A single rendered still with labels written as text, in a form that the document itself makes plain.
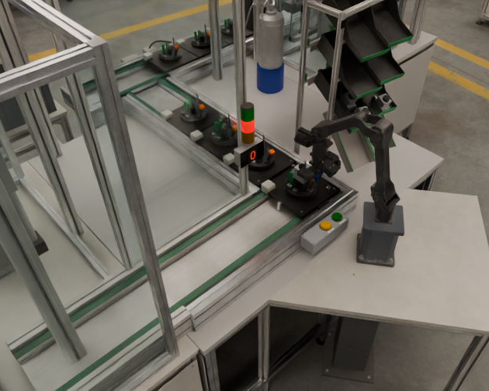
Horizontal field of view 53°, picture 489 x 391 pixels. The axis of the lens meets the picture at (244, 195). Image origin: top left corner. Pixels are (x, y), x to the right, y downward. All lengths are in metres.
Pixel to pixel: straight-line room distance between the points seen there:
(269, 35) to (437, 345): 1.88
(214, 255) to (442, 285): 0.87
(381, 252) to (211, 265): 0.65
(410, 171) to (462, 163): 1.60
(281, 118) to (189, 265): 1.12
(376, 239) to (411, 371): 1.06
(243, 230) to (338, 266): 0.40
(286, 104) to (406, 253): 1.16
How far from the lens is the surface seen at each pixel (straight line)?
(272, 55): 2.77
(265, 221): 2.02
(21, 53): 2.35
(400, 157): 2.50
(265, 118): 2.68
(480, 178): 3.92
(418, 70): 3.67
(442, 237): 2.17
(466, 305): 1.99
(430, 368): 2.82
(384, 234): 1.87
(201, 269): 1.87
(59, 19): 1.08
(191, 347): 1.76
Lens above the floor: 2.39
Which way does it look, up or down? 44 degrees down
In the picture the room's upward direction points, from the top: 2 degrees counter-clockwise
